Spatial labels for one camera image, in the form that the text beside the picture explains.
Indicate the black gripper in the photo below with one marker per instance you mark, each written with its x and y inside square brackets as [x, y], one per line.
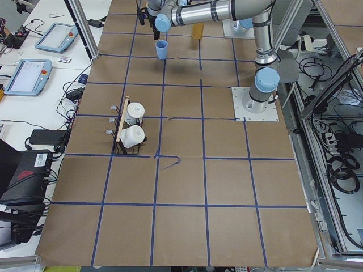
[155, 29]

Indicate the blue plastic cup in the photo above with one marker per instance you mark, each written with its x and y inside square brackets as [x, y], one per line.
[161, 47]

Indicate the bamboo chopstick holder cup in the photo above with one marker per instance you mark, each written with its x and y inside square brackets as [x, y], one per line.
[197, 31]

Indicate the white mug far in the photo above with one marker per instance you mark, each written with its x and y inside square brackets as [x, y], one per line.
[134, 113]

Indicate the white mug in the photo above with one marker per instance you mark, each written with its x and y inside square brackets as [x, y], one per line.
[134, 113]
[132, 136]

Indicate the teach pendant far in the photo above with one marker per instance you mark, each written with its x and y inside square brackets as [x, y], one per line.
[57, 38]

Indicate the teach pendant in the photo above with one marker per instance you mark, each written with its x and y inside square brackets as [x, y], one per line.
[29, 78]
[57, 38]

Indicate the white mug near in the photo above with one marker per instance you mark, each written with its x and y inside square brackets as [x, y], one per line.
[132, 136]

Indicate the teach pendant near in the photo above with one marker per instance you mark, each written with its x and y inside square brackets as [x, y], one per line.
[29, 78]

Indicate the black power adapter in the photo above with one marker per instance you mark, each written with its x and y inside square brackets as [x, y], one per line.
[47, 137]

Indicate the black computer box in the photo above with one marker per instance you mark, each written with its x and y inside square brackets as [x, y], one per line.
[23, 176]

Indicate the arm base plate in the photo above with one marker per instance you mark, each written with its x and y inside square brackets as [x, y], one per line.
[247, 109]
[228, 29]

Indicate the aluminium frame post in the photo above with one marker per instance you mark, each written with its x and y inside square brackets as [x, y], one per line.
[78, 16]

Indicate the black wire mug rack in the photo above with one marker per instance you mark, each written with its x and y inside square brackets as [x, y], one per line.
[120, 123]

